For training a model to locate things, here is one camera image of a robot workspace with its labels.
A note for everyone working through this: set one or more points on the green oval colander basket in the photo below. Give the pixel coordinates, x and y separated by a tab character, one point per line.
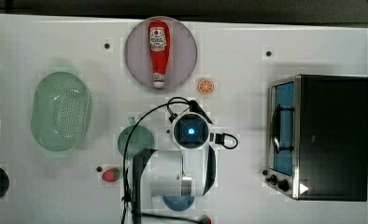
61	111

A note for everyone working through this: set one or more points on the black toaster oven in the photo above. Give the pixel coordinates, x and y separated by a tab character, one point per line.
318	138

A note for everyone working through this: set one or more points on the red ketchup bottle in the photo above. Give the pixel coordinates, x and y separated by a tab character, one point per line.
159	49

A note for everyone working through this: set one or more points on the grey round plate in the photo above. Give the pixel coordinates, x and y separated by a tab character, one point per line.
182	60

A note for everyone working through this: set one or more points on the red strawberry toy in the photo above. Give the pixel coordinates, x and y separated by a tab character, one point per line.
111	175

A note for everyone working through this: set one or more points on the orange slice toy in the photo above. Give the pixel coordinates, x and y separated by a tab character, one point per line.
206	86

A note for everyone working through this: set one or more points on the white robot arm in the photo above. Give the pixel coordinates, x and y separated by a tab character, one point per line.
188	167

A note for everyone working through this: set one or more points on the blue bowl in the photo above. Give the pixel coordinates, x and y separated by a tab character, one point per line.
178	203

